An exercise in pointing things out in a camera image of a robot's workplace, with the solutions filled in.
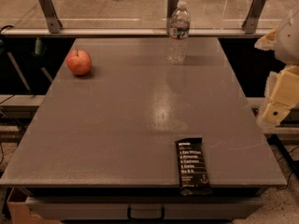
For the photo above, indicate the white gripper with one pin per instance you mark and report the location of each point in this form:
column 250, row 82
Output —
column 288, row 43

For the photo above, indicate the clear plastic water bottle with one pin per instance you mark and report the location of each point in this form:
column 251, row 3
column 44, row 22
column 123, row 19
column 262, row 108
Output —
column 179, row 27

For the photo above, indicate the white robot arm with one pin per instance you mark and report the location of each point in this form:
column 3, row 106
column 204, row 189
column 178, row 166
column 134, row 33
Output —
column 286, row 47

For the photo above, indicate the red apple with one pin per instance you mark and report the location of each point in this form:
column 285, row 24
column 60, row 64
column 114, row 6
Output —
column 79, row 62

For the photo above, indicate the black protein bar wrapper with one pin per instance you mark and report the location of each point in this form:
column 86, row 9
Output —
column 193, row 177

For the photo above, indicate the cardboard box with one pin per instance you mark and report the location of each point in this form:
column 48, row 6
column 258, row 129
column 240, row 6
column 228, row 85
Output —
column 20, row 213

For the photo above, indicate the right metal bracket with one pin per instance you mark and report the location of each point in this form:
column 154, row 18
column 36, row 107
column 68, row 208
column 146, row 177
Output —
column 250, row 23

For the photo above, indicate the metal bracket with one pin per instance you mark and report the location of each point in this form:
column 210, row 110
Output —
column 53, row 23
column 171, row 7
column 250, row 23

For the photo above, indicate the middle metal bracket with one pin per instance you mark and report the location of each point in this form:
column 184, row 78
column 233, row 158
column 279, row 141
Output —
column 171, row 7

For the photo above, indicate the grey drawer with handle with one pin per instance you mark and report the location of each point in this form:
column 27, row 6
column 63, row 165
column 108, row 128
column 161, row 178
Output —
column 108, row 208

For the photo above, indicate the metal rail behind table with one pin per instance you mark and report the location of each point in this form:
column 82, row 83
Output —
column 66, row 32

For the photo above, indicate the left metal bracket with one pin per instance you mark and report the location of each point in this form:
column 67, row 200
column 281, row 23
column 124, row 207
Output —
column 53, row 23

